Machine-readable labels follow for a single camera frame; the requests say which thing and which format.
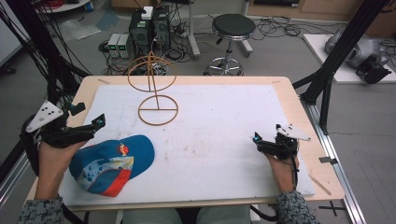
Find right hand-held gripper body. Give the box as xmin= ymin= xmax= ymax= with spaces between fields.
xmin=259 ymin=124 xmax=312 ymax=161

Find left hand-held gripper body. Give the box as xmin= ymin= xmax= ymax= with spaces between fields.
xmin=25 ymin=100 xmax=96 ymax=149

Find blue and red cap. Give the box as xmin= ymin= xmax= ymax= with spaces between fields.
xmin=68 ymin=133 xmax=156 ymax=198

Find brown wire hat stand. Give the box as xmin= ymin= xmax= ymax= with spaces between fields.
xmin=127 ymin=50 xmax=179 ymax=127

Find person's right hand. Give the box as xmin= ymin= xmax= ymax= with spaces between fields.
xmin=265 ymin=154 xmax=301 ymax=193

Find person's left hand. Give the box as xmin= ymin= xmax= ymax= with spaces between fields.
xmin=36 ymin=140 xmax=90 ymax=185

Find white table mat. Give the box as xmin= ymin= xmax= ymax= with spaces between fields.
xmin=58 ymin=84 xmax=316 ymax=206

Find black tape piece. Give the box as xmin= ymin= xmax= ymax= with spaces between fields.
xmin=318 ymin=156 xmax=339 ymax=165

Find thin wooden stick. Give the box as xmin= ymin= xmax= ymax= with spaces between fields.
xmin=308 ymin=174 xmax=332 ymax=197

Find grey power supply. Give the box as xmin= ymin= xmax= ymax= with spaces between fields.
xmin=117 ymin=33 xmax=131 ymax=59
xmin=106 ymin=33 xmax=121 ymax=59

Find clear plastic sheet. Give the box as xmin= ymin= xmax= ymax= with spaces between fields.
xmin=58 ymin=18 xmax=103 ymax=42

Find white platform board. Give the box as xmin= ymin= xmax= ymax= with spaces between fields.
xmin=303 ymin=33 xmax=396 ymax=85

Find black computer tower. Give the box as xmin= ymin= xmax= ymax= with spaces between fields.
xmin=151 ymin=5 xmax=173 ymax=53
xmin=128 ymin=9 xmax=154 ymax=60

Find person's legs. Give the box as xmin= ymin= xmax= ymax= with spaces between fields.
xmin=120 ymin=206 xmax=252 ymax=224

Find black robot device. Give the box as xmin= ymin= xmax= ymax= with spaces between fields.
xmin=355 ymin=55 xmax=393 ymax=85

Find black round stool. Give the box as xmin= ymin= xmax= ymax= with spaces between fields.
xmin=203 ymin=12 xmax=257 ymax=77

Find grey robot device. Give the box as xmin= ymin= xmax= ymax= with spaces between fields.
xmin=324 ymin=28 xmax=390 ymax=70

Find white box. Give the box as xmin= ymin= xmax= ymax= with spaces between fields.
xmin=140 ymin=6 xmax=155 ymax=21

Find grey table leg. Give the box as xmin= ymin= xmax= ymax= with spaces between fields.
xmin=186 ymin=0 xmax=202 ymax=61

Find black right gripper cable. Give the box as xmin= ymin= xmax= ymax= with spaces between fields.
xmin=288 ymin=143 xmax=301 ymax=191

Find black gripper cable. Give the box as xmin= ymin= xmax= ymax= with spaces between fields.
xmin=288 ymin=143 xmax=301 ymax=191
xmin=19 ymin=114 xmax=43 ymax=176

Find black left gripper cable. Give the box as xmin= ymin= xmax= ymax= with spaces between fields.
xmin=19 ymin=114 xmax=43 ymax=176

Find aluminium rail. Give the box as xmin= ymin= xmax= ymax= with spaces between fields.
xmin=301 ymin=98 xmax=368 ymax=224
xmin=0 ymin=150 xmax=31 ymax=208

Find black metal frame post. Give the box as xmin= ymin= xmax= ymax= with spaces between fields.
xmin=291 ymin=0 xmax=392 ymax=136
xmin=5 ymin=0 xmax=82 ymax=105

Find bundle of floor cables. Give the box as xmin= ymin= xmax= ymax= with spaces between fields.
xmin=251 ymin=14 xmax=335 ymax=42

